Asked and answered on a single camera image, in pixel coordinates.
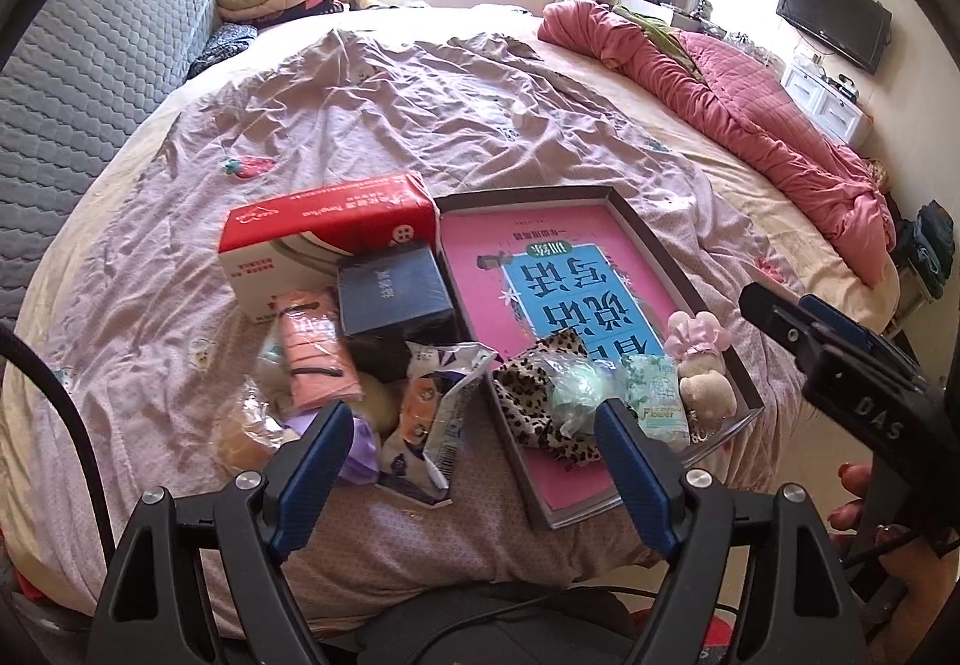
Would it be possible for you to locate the bagged mint green sponge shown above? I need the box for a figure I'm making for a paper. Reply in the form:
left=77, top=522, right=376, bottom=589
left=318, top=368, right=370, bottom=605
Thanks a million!
left=547, top=354, right=623, bottom=434

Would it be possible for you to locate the grey quilted headboard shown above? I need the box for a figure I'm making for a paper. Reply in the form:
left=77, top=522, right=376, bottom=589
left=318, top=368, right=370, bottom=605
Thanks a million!
left=0, top=0, right=222, bottom=329

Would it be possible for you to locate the dark blue bag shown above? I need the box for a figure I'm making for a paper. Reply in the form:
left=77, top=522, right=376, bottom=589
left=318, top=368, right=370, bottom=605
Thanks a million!
left=896, top=200, right=950, bottom=299

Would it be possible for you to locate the red cloth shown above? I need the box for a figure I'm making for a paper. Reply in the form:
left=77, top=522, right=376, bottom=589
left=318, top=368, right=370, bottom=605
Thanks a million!
left=15, top=571, right=53, bottom=606

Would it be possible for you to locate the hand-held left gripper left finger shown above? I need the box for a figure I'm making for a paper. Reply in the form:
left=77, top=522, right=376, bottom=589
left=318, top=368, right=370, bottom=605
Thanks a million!
left=88, top=399, right=355, bottom=665

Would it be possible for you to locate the red and white tissue box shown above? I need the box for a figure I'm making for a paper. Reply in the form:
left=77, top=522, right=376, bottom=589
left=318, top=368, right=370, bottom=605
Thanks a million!
left=217, top=172, right=440, bottom=325

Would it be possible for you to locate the white and pink plush toy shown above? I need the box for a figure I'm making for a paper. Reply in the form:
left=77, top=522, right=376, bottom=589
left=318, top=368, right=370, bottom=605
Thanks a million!
left=664, top=309, right=740, bottom=422

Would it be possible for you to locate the olive green cloth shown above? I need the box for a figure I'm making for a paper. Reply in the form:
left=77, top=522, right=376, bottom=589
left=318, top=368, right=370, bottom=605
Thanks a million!
left=611, top=5, right=706, bottom=82

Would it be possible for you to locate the leopard print scrunchie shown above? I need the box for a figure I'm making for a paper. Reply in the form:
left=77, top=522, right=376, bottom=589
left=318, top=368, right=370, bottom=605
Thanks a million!
left=491, top=326, right=612, bottom=467

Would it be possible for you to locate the bagged beige puff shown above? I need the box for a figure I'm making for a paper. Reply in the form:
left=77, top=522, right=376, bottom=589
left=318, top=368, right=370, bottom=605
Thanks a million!
left=210, top=372, right=301, bottom=479

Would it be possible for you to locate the white drawer cabinet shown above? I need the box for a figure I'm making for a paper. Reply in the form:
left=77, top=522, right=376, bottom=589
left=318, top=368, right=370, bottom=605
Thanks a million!
left=780, top=54, right=875, bottom=149

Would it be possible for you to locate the dark patterned cloth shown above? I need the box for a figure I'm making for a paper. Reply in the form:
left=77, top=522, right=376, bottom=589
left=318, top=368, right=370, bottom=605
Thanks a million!
left=187, top=20, right=260, bottom=77

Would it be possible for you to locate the dark pouch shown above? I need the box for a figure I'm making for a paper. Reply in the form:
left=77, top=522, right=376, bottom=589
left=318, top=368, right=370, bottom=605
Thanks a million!
left=349, top=333, right=413, bottom=383

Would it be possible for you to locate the printed plastic packet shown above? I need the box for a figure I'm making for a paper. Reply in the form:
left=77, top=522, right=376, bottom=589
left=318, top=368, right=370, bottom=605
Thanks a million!
left=375, top=339, right=500, bottom=508

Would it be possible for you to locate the pink sock packet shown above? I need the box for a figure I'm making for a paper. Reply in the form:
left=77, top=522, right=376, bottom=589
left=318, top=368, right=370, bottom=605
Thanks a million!
left=271, top=286, right=361, bottom=411

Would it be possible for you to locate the dark blue box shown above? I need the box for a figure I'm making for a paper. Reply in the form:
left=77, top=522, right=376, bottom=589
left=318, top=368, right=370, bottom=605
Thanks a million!
left=335, top=245, right=456, bottom=336

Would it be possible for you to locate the purple strawberry duvet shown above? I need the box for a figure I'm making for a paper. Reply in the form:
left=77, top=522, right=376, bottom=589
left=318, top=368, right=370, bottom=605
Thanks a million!
left=4, top=28, right=818, bottom=621

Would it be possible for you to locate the yellow round puff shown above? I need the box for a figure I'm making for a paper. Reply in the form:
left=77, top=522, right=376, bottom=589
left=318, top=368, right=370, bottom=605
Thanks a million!
left=356, top=372, right=406, bottom=434

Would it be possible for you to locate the bed with cream sheet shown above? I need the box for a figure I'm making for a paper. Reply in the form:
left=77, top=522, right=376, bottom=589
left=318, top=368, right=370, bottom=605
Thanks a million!
left=0, top=1, right=901, bottom=636

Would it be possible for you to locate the green tissue packet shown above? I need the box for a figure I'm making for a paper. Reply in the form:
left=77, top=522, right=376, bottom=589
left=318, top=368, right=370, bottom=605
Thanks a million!
left=621, top=354, right=692, bottom=452

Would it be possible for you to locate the pink book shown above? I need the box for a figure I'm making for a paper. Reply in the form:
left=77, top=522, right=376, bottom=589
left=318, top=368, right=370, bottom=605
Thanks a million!
left=442, top=200, right=743, bottom=512
left=435, top=185, right=766, bottom=531

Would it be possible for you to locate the pink quilt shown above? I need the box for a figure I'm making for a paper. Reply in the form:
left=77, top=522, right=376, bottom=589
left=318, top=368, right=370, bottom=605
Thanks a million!
left=540, top=0, right=897, bottom=287

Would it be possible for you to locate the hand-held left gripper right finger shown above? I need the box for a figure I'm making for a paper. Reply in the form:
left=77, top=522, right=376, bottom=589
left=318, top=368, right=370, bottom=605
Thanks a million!
left=594, top=397, right=871, bottom=665

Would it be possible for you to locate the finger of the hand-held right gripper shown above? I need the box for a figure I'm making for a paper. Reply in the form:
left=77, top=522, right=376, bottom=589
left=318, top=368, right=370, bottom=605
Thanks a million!
left=797, top=292, right=927, bottom=381
left=739, top=281, right=863, bottom=374

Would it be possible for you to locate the black cable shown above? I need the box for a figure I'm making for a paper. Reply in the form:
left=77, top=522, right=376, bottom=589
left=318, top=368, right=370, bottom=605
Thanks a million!
left=0, top=324, right=113, bottom=561

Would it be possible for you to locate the person's right hand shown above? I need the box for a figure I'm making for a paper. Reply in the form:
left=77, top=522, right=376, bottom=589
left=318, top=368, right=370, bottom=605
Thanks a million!
left=829, top=461, right=959, bottom=665

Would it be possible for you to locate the black television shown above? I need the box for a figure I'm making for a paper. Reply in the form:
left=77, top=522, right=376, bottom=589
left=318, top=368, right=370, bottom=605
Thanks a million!
left=775, top=0, right=893, bottom=76

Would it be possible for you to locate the purple cloth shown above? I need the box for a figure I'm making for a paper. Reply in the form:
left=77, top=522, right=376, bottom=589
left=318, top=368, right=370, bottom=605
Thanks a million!
left=330, top=410, right=383, bottom=486

